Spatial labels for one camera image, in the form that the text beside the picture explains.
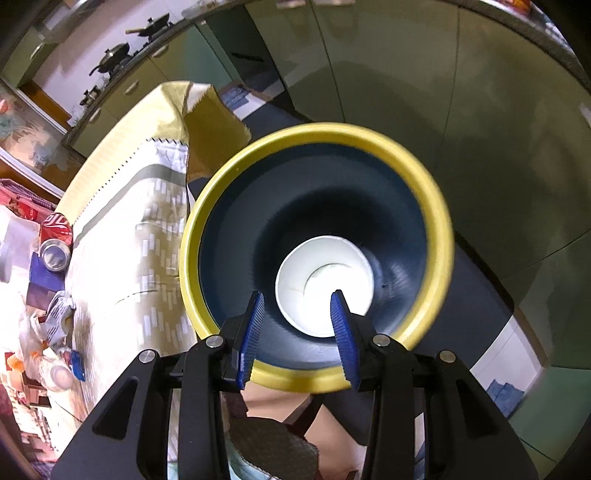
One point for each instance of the brown woven cushion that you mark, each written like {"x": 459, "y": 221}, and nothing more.
{"x": 272, "y": 445}

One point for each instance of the white paper cup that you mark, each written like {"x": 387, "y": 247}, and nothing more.
{"x": 295, "y": 286}

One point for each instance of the purple carton box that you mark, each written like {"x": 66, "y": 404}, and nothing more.
{"x": 41, "y": 277}

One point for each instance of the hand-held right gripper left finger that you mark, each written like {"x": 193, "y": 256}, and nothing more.
{"x": 251, "y": 341}

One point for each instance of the green kitchen cabinets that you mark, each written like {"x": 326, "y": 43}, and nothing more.
{"x": 392, "y": 92}

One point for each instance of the black wok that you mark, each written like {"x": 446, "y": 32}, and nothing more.
{"x": 154, "y": 27}

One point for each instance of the silver wrapper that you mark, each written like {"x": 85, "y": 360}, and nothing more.
{"x": 57, "y": 318}

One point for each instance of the floral glass door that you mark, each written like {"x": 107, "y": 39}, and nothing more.
{"x": 27, "y": 134}

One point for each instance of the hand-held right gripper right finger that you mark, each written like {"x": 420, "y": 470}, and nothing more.
{"x": 344, "y": 337}

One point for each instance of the yellow rimmed dark blue bin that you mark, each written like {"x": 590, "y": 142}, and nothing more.
{"x": 240, "y": 221}

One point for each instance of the red soda can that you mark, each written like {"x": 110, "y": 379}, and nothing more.
{"x": 55, "y": 230}

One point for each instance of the lidded steel pan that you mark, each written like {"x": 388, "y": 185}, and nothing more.
{"x": 113, "y": 57}

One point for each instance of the white plastic bottle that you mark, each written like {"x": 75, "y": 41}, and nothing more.
{"x": 57, "y": 376}

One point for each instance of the blue patterned floor mat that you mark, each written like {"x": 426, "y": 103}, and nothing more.
{"x": 238, "y": 98}
{"x": 505, "y": 392}

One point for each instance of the small steel pot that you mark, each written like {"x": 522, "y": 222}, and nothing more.
{"x": 90, "y": 96}

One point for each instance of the red instant noodle cup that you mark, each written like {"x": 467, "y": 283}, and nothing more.
{"x": 515, "y": 4}

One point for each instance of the yellow patterned tablecloth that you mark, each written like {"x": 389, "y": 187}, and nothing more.
{"x": 129, "y": 207}

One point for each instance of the white container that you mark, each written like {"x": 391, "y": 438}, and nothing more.
{"x": 14, "y": 249}

